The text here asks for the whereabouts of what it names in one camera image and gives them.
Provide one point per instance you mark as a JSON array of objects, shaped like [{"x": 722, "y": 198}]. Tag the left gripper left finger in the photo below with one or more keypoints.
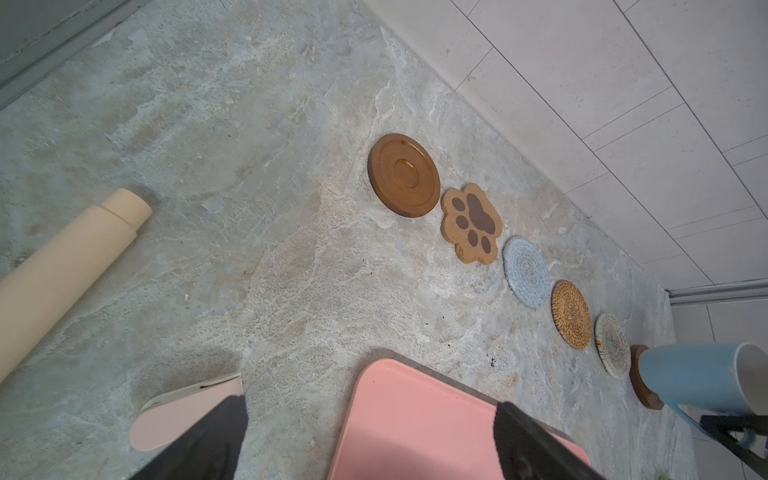
[{"x": 209, "y": 449}]

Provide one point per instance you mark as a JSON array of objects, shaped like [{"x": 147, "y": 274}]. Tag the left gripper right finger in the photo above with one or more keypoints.
[{"x": 527, "y": 451}]

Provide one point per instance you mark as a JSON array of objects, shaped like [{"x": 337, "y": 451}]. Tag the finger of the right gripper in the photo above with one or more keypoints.
[{"x": 739, "y": 434}]

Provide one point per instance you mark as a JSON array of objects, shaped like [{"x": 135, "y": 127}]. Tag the white mug blue handle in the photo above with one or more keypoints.
[{"x": 727, "y": 378}]

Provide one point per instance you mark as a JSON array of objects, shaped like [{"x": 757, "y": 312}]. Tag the brown wooden round coaster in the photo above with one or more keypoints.
[
  {"x": 647, "y": 398},
  {"x": 403, "y": 175}
]

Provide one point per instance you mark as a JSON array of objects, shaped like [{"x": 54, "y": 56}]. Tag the multicolour knitted round coaster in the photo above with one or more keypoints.
[{"x": 612, "y": 345}]

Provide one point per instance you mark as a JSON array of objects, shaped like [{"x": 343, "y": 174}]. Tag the woven rattan round coaster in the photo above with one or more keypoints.
[{"x": 571, "y": 314}]

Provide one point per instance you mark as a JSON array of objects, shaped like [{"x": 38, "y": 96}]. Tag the blue knitted round coaster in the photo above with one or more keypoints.
[{"x": 526, "y": 271}]

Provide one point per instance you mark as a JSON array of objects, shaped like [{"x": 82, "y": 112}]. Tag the pink small object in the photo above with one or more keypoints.
[{"x": 166, "y": 417}]

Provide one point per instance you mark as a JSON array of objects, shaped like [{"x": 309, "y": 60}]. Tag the pink rectangular tray mat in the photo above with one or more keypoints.
[{"x": 405, "y": 424}]

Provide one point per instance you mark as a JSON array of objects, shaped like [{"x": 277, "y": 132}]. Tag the beige wooden cylinder object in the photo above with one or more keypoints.
[{"x": 40, "y": 291}]

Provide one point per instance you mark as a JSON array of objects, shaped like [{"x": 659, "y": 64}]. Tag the cork paw print coaster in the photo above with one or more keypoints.
[{"x": 471, "y": 224}]

